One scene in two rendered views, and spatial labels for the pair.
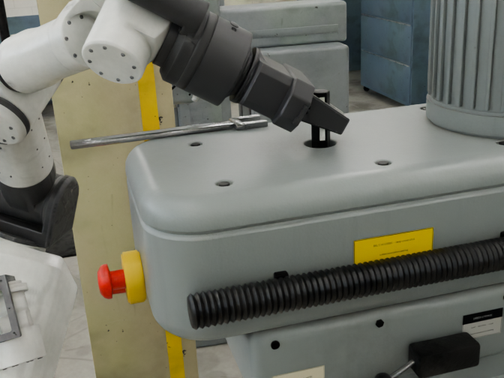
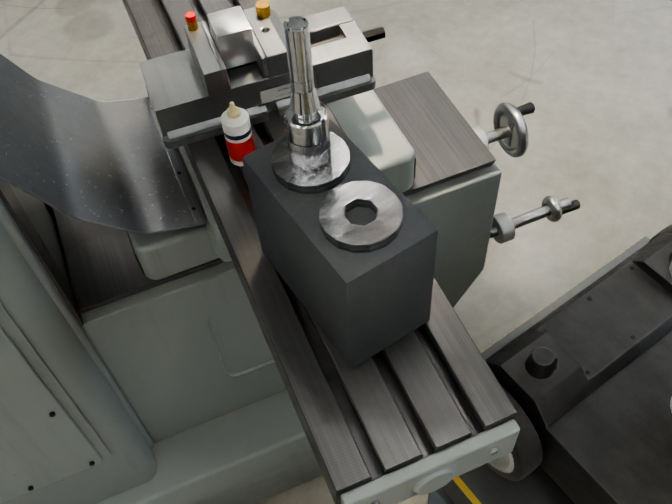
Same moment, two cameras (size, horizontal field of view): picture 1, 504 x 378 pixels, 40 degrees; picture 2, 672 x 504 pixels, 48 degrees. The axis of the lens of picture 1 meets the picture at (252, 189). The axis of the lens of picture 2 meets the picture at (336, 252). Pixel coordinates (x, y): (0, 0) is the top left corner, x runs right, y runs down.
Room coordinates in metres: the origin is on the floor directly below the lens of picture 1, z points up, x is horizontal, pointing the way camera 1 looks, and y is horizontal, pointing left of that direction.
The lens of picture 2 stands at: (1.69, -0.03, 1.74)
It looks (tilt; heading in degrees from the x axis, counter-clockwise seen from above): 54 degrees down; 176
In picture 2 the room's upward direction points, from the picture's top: 5 degrees counter-clockwise
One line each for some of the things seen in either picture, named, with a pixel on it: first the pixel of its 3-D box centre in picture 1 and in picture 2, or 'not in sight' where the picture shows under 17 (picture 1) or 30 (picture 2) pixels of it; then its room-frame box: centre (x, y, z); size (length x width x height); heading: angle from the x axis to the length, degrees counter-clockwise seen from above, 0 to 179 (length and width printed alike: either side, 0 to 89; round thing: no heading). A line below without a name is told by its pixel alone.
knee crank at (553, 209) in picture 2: not in sight; (535, 215); (0.76, 0.47, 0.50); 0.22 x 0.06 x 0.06; 105
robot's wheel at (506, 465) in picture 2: not in sight; (491, 424); (1.20, 0.25, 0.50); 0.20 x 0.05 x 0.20; 27
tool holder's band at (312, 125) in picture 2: not in sight; (306, 115); (1.10, 0.00, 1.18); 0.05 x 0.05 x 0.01
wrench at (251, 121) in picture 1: (169, 132); not in sight; (0.82, 0.10, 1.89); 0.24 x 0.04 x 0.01; 106
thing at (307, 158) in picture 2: not in sight; (308, 138); (1.10, 0.00, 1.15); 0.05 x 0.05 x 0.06
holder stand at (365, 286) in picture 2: not in sight; (339, 238); (1.14, 0.02, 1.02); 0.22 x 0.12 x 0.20; 25
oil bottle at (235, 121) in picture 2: not in sight; (237, 130); (0.89, -0.09, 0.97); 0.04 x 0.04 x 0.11
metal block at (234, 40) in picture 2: not in sight; (232, 37); (0.75, -0.08, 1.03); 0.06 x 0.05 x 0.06; 12
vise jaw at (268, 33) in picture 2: not in sight; (269, 39); (0.74, -0.03, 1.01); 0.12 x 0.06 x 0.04; 12
